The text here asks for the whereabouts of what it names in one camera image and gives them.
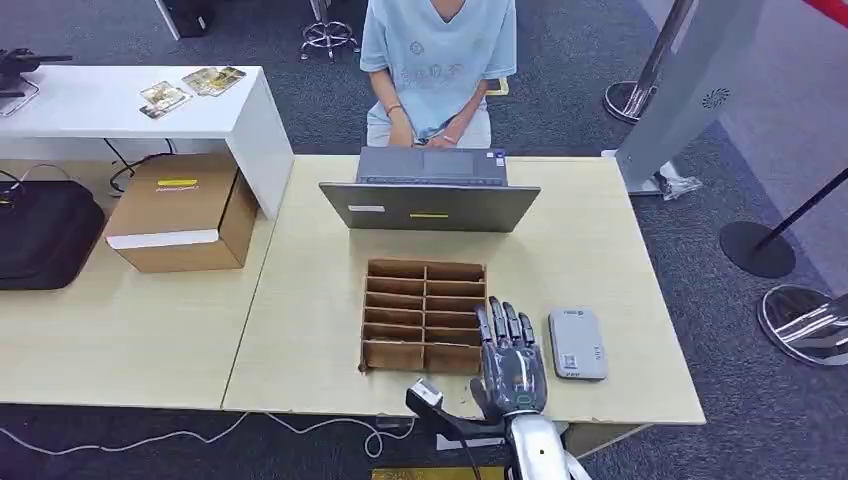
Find person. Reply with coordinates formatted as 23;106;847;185
359;0;519;150

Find black stanchion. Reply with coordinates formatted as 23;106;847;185
719;166;848;280

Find chrome stanchion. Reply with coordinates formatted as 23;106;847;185
602;0;697;125

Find grey card reader device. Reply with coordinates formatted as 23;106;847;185
547;307;609;382

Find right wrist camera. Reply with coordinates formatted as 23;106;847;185
405;377;509;443

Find grey laptop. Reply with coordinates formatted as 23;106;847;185
319;146;542;234

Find red barrier belt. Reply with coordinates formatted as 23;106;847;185
802;0;848;30

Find white desk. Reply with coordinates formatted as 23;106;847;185
0;64;295;221

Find yellow floor plate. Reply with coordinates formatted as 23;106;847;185
370;466;506;480

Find black device on stand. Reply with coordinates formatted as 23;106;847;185
0;47;74;119

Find silver kiosk panel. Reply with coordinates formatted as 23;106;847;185
614;0;766;197

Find pale wooden desk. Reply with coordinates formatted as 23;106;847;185
221;154;708;458
0;157;280;411

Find wooden divider box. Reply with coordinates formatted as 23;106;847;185
358;258;488;377

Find black bag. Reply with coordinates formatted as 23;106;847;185
0;180;107;291

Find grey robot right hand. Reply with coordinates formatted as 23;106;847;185
469;296;550;421

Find crumpled clear plastic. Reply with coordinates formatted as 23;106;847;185
652;162;704;201

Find black case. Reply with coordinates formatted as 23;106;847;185
162;0;217;39

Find white cable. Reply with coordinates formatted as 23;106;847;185
0;410;417;460

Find chrome stool base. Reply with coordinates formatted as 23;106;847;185
299;0;362;64

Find chrome stanchion base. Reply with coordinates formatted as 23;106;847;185
757;284;848;368

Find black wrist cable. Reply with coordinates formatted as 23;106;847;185
453;423;484;480

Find cardboard box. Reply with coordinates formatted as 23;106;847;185
103;152;260;275

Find printed picture cards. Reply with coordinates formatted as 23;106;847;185
139;80;193;121
181;65;248;98

